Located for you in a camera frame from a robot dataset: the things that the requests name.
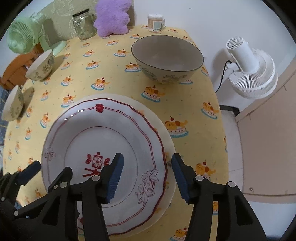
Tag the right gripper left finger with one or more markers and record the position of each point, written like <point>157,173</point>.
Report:
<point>100,190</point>

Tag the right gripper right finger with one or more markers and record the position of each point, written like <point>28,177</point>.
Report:
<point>195,190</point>

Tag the red pattern white plate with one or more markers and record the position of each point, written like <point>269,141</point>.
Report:
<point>60,151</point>

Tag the floral bowl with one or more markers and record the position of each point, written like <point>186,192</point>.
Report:
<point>41,67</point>
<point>167,59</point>

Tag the white floor fan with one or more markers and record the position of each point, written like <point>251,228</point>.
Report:
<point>252,73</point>

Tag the blue plaid bedsheet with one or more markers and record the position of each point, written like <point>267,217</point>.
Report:
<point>3,124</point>

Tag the wooden bed headboard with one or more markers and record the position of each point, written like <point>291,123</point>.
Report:
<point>16,70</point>

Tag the glass jar black lid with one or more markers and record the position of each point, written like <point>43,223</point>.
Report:
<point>83,23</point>

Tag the green desk fan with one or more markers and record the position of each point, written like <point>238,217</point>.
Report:
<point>25,33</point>

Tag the purple plush toy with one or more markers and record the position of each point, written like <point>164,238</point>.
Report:
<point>112,17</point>

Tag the cotton swab container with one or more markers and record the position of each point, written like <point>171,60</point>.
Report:
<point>156,22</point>

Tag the green patterned wall board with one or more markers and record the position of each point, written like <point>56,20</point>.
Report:
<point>59,21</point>

